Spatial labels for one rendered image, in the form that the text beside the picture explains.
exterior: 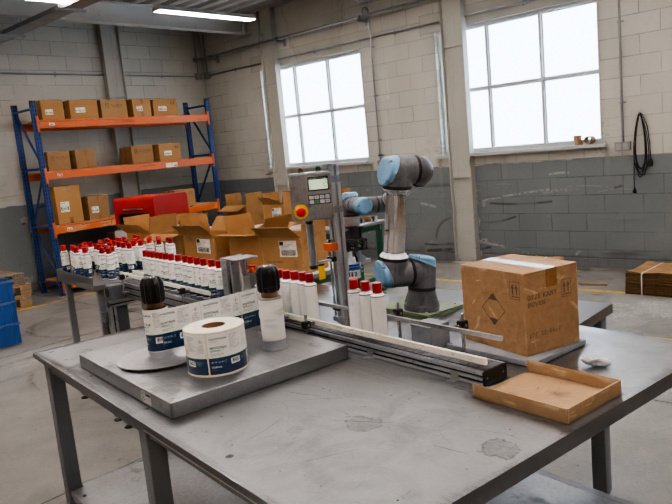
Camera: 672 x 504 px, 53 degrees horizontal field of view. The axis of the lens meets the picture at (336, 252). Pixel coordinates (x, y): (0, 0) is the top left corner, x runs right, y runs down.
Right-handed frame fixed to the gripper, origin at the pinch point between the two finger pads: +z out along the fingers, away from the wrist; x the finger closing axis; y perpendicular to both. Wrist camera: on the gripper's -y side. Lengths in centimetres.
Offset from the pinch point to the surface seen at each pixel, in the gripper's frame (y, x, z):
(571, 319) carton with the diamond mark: 116, -26, 7
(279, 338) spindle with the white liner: 34, -81, 8
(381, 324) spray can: 61, -57, 6
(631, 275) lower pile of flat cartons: -3, 383, 82
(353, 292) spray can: 48, -56, -4
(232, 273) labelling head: -16, -59, -8
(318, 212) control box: 22, -43, -32
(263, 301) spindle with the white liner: 31, -84, -6
